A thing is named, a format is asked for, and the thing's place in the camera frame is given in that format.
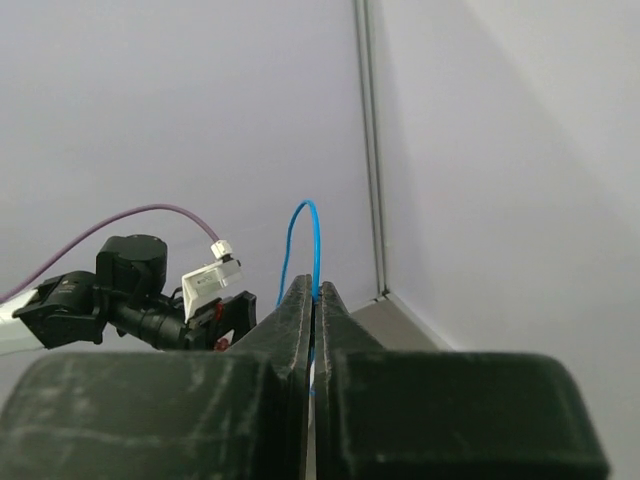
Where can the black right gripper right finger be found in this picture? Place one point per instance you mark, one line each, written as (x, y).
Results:
(389, 414)

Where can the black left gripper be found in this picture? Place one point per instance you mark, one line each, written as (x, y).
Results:
(125, 290)

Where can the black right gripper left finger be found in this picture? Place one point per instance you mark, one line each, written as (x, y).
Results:
(239, 414)

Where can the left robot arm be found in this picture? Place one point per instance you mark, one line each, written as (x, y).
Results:
(12, 325)

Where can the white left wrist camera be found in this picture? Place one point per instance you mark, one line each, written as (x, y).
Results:
(203, 285)

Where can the aluminium frame post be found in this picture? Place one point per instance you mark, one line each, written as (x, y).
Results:
(365, 43)

